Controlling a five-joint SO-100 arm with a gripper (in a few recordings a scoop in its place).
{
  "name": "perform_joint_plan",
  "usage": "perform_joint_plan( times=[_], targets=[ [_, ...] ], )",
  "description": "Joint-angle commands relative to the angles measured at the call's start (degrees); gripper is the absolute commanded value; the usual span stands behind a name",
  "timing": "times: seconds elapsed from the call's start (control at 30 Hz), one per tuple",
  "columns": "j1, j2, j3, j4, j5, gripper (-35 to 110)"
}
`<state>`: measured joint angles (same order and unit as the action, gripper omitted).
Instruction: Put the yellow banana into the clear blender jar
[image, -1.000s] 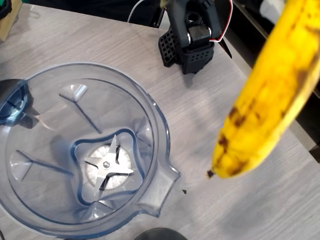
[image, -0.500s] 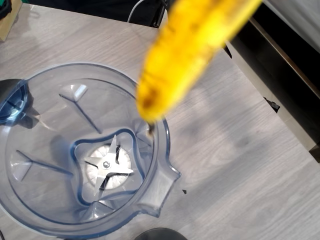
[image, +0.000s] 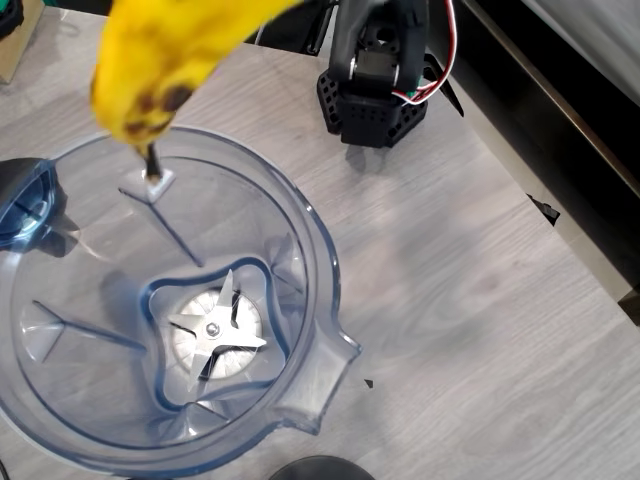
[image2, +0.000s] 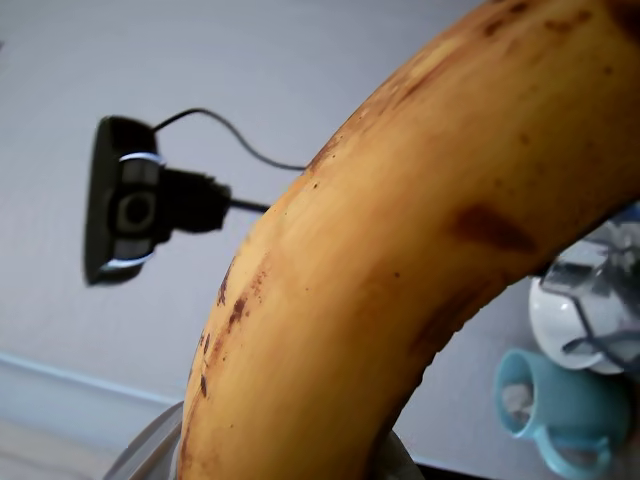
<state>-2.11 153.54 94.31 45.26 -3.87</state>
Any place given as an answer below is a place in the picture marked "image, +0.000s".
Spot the spotted yellow banana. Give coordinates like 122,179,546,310
89,0,306,182

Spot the steel blender blade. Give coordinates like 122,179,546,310
167,268,269,394

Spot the clear plastic blender jar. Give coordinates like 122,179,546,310
0,124,364,479

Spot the black table clamp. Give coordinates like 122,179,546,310
442,74,465,119
527,193,561,227

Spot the black round lid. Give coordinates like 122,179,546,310
268,454,375,480

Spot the light wooden box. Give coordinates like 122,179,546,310
0,0,46,86

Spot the dark object on box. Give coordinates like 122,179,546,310
0,0,25,39

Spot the red white servo wire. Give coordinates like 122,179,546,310
392,0,459,106

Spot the brown wooden rail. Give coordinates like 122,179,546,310
462,0,640,201

